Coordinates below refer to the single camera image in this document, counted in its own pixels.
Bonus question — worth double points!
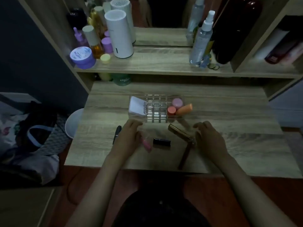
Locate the person's left hand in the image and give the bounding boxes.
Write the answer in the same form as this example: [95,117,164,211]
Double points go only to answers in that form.
[108,119,144,163]

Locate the person's right hand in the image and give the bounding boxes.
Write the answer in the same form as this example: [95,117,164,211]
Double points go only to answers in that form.
[193,121,229,165]

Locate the black mascara pen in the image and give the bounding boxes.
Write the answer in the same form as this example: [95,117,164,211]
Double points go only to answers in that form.
[112,125,122,145]

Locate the pink lip gloss tube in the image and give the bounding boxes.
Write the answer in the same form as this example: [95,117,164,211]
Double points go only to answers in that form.
[141,132,152,153]

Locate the short black lipstick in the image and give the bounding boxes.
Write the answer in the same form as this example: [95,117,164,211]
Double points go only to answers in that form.
[153,138,171,148]

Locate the clear acrylic makeup organizer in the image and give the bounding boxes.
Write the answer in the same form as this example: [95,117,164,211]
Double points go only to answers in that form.
[128,94,190,123]

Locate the person's left forearm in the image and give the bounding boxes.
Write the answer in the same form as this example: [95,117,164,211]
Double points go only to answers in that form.
[65,153,133,227]

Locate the person's right forearm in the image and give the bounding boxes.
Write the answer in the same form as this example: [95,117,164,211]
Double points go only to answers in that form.
[212,152,298,227]

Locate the wooden desk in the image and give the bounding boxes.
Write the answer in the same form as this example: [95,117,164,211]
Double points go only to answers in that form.
[64,81,303,179]

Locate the person's black shorts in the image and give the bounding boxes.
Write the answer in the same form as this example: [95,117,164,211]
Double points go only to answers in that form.
[111,189,211,227]

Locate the white compact case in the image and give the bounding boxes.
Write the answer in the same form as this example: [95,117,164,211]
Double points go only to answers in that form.
[129,96,146,115]

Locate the orange makeup sponge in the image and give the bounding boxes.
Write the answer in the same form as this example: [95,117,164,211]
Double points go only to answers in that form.
[175,103,193,116]

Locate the white trash bin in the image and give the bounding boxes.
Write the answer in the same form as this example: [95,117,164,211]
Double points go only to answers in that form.
[65,108,85,139]

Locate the green jar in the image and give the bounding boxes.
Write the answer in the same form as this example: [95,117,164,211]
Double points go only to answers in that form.
[111,73,132,86]

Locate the wooden shelf unit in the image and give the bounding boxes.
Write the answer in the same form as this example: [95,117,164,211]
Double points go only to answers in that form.
[16,0,303,100]

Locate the small blue figurine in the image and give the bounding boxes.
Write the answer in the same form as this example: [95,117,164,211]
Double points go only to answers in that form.
[200,54,211,68]

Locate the purple cream jar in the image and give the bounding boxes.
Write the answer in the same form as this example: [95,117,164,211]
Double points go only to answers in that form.
[70,46,96,69]

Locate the small purple-capped jar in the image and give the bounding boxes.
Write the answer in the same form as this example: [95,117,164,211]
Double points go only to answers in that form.
[101,37,114,54]

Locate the clear spray bottle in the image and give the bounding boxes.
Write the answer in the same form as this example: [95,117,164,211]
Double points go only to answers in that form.
[189,10,215,67]

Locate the amber bottle with beige cap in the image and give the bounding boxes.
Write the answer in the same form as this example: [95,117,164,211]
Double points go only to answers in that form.
[82,25,104,59]

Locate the white cylindrical humidifier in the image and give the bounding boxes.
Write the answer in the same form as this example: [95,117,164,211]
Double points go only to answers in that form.
[104,9,134,59]

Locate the mirror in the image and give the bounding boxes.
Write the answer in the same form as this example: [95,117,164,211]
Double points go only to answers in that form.
[62,0,223,47]

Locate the dark red bottle lying flat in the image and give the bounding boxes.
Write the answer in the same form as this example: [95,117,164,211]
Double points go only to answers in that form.
[264,40,303,65]

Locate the purple dropper bottle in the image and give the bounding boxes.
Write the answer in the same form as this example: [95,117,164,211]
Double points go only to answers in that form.
[73,27,89,48]

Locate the large dark red bottle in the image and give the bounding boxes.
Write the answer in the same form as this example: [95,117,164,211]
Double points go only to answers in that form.
[212,0,263,65]

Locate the light wooden cabinet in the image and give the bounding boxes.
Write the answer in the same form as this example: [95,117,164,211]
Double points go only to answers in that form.
[0,186,62,227]

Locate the black glossy bottle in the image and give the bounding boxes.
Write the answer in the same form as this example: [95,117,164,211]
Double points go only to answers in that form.
[66,8,87,30]

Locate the patterned bag with blue handle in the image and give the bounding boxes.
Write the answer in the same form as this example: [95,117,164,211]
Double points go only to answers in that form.
[14,101,71,163]

